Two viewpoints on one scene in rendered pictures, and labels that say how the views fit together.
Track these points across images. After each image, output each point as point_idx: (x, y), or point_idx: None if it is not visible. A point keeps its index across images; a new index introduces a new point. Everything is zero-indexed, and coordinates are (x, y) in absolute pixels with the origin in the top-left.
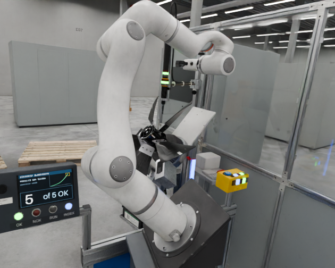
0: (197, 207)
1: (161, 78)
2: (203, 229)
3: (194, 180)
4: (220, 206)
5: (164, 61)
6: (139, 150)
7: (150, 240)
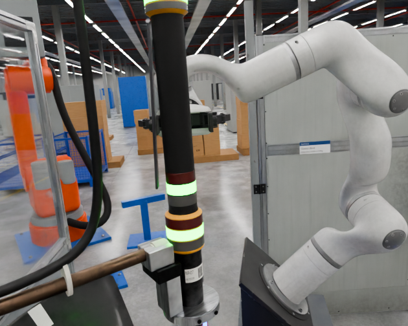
0: (259, 266)
1: (199, 211)
2: (265, 258)
3: (241, 276)
4: (245, 243)
5: (191, 127)
6: None
7: (311, 320)
